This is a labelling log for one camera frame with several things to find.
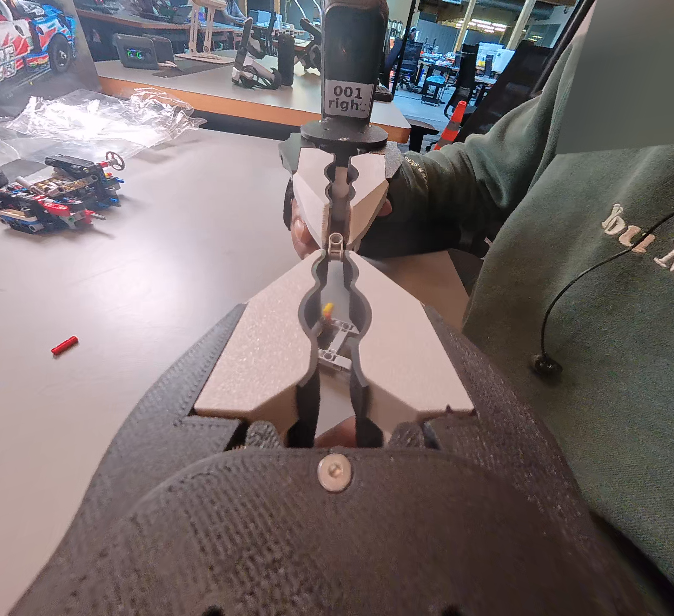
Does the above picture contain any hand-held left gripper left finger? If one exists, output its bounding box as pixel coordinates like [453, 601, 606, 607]
[194, 250, 330, 431]

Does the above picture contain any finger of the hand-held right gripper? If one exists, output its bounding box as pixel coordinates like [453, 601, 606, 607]
[348, 152, 390, 254]
[292, 148, 333, 249]

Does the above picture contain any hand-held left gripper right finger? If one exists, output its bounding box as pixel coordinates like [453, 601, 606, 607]
[342, 250, 476, 431]

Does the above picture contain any small grey lego differential assembly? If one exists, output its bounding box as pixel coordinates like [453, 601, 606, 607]
[315, 303, 361, 372]

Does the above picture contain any person's right forearm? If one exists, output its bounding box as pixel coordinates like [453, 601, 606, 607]
[361, 42, 575, 259]

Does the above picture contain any black lego car chassis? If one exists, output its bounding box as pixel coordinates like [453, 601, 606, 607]
[0, 152, 127, 234]

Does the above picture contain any lego set box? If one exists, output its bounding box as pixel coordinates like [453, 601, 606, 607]
[0, 0, 102, 117]

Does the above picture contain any person's right hand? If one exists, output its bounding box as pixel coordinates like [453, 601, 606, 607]
[290, 206, 323, 260]

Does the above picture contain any person's left hand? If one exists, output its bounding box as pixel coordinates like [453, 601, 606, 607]
[315, 414, 360, 449]

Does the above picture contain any black cylinder grip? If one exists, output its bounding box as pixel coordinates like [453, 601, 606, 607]
[277, 34, 296, 87]

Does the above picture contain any orange traffic cone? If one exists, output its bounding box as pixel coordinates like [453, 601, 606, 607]
[434, 100, 469, 152]

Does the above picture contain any black and white gadget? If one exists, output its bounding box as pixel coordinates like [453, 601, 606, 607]
[231, 21, 282, 91]

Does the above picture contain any wooden workbench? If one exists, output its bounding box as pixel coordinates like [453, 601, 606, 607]
[95, 55, 411, 143]

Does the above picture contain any person's green sweatshirt torso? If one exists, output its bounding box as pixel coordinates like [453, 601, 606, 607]
[462, 145, 674, 616]

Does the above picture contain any clear plastic bag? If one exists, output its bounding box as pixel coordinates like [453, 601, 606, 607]
[0, 89, 207, 164]

